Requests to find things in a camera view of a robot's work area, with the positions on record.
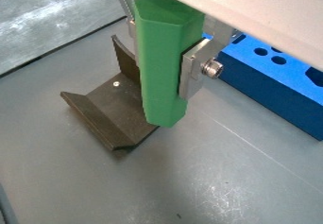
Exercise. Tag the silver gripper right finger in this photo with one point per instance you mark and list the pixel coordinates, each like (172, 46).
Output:
(199, 60)

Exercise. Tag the green hexagon peg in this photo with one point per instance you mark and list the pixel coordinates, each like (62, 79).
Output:
(168, 28)

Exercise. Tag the blue shape board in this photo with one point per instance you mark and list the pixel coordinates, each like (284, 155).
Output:
(277, 81)

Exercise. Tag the black curved holder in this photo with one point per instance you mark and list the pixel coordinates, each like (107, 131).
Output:
(111, 109)

